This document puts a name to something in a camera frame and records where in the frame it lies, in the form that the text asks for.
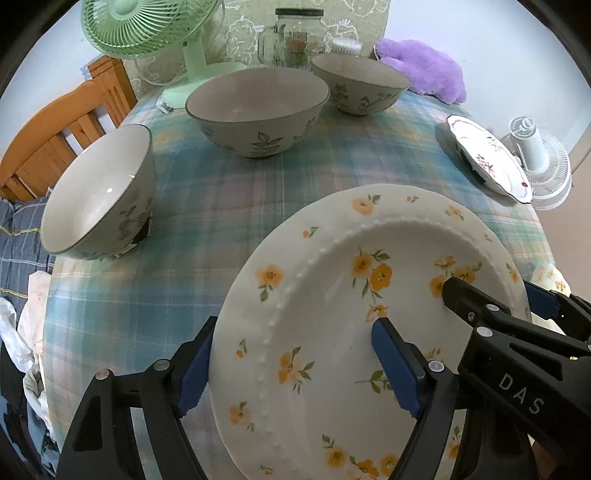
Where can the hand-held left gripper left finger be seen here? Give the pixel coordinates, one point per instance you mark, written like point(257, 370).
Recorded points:
point(194, 383)

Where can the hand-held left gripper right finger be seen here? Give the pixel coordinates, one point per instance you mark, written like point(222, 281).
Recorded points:
point(397, 364)

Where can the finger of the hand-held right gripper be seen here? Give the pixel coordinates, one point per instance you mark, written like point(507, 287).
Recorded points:
point(466, 297)
point(542, 300)

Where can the yellow flower white plate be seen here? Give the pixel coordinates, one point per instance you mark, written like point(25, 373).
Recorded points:
point(323, 300)

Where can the white standing fan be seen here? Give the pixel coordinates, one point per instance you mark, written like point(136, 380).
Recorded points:
point(549, 161)

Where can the red flower scalloped plate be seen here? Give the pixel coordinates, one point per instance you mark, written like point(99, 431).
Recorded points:
point(480, 147)

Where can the white crumpled cloth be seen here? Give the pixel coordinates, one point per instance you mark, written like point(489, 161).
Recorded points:
point(32, 314)

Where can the plaid pastel tablecloth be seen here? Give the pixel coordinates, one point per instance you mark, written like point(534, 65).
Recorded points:
point(231, 207)

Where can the blue plaid blanket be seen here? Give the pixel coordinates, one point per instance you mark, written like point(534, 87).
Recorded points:
point(23, 240)

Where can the purple plush toy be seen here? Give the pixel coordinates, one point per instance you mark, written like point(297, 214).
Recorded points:
point(425, 64)

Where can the small jar with white lid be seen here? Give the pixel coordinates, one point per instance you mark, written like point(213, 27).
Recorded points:
point(346, 45)

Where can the large grey floral ceramic bowl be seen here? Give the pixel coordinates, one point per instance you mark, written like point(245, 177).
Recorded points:
point(258, 97)

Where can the glass jar with black lid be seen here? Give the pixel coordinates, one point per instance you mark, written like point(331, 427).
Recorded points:
point(295, 41)

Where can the green desk fan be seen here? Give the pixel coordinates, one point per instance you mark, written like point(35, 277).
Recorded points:
point(138, 27)

